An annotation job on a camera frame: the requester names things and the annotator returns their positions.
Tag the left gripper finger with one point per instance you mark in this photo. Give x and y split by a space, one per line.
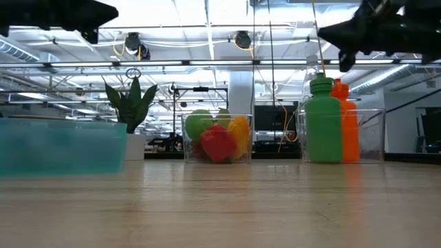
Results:
94 23
93 10

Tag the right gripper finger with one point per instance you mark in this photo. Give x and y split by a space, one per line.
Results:
344 29
344 44

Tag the orange squeeze bottle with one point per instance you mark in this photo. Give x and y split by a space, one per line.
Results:
350 131

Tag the green squeeze bottle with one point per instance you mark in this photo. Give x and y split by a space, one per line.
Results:
324 131

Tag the yellow orange mango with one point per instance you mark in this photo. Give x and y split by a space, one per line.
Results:
240 134

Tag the red bell pepper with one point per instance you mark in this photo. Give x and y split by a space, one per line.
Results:
217 143

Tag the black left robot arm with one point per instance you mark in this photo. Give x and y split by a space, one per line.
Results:
13 15

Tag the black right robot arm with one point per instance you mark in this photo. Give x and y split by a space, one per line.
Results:
427 31

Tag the clear water bottle white cap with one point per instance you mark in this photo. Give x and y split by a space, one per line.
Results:
311 67

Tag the potted snake plant white pot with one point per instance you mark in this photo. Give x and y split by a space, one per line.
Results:
131 106

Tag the wide clear plastic bin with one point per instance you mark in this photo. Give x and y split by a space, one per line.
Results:
372 137

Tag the black monitor screen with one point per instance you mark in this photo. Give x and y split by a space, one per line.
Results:
275 118

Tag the narrow clear plastic bin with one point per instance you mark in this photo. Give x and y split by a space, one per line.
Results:
189 151

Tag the red grape bunch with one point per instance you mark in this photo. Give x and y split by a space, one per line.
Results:
197 151

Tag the black metal stand frame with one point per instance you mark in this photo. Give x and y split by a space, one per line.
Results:
201 89

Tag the black aluminium table frame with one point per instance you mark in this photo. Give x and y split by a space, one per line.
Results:
275 155

